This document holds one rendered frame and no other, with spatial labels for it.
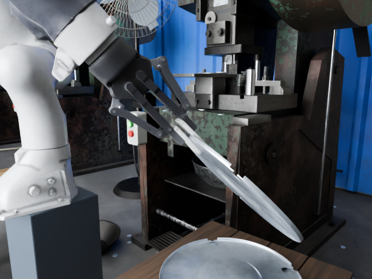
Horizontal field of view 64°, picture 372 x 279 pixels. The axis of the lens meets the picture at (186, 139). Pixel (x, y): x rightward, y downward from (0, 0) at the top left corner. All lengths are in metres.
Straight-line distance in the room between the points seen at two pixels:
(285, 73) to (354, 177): 1.14
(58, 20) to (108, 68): 0.09
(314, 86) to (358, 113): 0.89
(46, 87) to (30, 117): 0.08
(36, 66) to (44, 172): 0.25
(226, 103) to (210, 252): 0.58
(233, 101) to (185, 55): 2.03
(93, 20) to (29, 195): 0.49
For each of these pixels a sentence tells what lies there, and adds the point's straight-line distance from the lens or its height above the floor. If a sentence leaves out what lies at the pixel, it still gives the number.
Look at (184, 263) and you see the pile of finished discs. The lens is 0.72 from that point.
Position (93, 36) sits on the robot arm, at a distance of 0.45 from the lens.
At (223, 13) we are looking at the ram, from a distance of 1.25.
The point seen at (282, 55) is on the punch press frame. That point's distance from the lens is 1.38.
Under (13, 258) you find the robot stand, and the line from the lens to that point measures 1.00.
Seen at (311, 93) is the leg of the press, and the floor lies 0.70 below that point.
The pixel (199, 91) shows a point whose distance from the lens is 1.18.
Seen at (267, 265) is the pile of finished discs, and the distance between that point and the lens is 0.73.
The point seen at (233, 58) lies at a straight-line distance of 1.28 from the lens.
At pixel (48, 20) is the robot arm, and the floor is 0.84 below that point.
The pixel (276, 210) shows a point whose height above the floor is 0.57.
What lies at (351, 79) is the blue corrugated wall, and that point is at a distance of 2.26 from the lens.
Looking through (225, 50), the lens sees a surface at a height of 0.87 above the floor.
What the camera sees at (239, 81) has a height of 0.75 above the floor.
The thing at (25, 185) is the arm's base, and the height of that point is 0.52.
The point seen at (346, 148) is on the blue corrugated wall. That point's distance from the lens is 2.30.
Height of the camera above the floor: 0.76
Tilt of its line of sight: 11 degrees down
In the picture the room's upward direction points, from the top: straight up
